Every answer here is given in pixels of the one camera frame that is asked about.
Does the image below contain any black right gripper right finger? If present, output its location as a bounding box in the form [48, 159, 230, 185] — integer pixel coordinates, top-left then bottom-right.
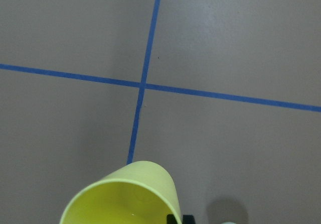
[182, 214, 195, 224]

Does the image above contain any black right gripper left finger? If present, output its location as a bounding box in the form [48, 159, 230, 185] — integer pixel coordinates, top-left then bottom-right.
[167, 214, 177, 224]

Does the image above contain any yellow plastic cup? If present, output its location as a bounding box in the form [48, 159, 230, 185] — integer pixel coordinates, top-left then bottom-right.
[60, 161, 182, 223]

